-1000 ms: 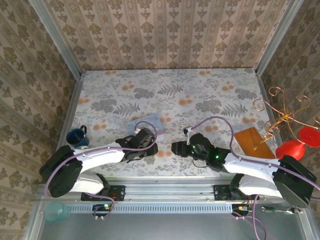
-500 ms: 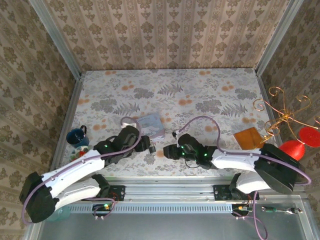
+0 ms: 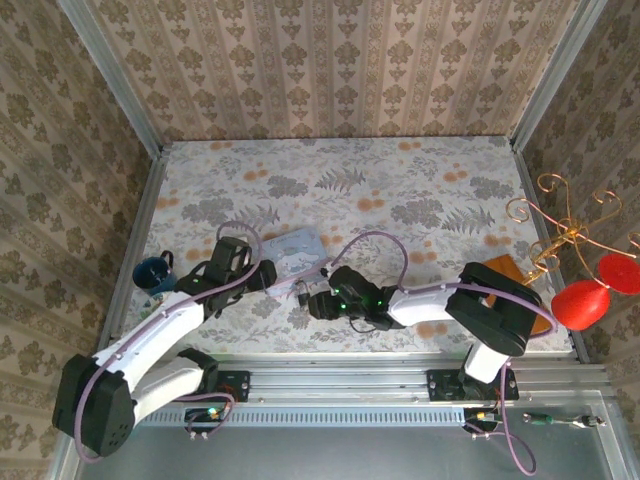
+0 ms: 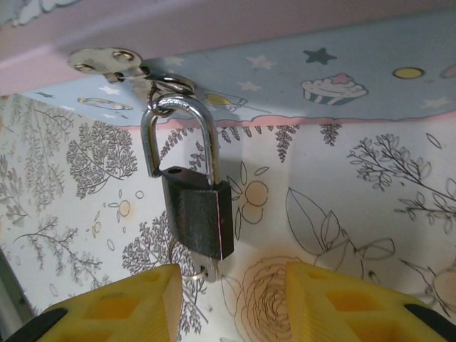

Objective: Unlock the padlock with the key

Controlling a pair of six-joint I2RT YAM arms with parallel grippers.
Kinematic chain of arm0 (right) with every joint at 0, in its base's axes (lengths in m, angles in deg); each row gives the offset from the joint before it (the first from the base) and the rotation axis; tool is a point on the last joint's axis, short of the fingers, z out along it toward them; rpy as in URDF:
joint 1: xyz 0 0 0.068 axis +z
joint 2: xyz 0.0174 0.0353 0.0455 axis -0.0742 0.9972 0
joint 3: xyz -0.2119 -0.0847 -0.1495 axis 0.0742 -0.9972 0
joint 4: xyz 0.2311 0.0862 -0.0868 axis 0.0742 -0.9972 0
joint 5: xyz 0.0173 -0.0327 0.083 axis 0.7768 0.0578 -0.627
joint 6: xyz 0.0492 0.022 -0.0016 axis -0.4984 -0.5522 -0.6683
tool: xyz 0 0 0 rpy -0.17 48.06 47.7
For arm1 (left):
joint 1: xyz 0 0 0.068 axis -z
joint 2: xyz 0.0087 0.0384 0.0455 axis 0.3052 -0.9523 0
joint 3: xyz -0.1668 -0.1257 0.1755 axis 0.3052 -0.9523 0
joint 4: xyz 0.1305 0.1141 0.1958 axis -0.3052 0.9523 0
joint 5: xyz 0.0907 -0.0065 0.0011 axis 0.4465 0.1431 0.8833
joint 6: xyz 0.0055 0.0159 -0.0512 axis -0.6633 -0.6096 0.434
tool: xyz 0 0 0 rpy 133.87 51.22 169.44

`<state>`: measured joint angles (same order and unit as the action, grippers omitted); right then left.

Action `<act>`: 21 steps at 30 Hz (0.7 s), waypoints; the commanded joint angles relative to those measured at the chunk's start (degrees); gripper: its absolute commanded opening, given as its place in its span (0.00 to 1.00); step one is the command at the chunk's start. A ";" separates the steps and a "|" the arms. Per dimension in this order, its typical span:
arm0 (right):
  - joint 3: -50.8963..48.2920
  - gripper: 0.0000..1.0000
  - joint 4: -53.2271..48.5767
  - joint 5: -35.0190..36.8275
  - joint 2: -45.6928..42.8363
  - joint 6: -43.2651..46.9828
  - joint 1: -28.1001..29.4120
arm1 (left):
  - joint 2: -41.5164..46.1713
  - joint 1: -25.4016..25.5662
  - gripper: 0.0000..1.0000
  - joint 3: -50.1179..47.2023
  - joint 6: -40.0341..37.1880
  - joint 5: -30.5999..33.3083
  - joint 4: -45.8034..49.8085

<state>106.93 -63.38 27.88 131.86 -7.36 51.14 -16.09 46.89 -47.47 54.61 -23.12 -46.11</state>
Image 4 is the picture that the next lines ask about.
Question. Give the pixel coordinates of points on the floral print tablecloth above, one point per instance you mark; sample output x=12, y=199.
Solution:
x=356, y=178

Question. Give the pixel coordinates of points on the small dark metal padlock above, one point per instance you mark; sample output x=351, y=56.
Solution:
x=199, y=217

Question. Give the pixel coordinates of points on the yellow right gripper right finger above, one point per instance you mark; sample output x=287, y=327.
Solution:
x=356, y=313

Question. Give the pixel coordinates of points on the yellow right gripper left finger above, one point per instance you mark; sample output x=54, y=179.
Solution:
x=117, y=313

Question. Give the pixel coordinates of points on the blue illustrated card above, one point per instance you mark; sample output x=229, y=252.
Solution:
x=320, y=71

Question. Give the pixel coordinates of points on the silver box hasp latch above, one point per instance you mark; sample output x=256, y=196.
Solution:
x=103, y=58

